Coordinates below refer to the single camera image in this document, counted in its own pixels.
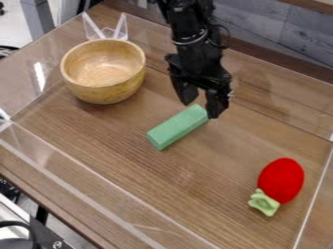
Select green rectangular stick block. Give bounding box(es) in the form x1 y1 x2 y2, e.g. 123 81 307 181
147 104 208 151

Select black bracket with bolt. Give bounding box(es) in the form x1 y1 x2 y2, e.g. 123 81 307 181
29 218 73 249

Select black cable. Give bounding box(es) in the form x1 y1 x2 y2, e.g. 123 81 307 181
0 221 32 249

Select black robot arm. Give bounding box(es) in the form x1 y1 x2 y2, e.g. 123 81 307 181
152 0 231 119

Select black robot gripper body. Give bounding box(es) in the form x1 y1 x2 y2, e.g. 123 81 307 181
165 32 231 90

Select red plush strawberry toy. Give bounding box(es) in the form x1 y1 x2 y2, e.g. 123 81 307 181
248 158 306 217

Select brown wooden bowl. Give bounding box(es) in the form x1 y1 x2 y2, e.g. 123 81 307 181
60 39 145 105

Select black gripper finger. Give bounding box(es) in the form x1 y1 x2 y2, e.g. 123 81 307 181
206 88 231 119
169 75 199 105

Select clear acrylic tray walls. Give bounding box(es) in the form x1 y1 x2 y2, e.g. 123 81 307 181
0 18 333 249

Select black table leg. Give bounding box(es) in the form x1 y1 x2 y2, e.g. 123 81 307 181
34 206 48 225

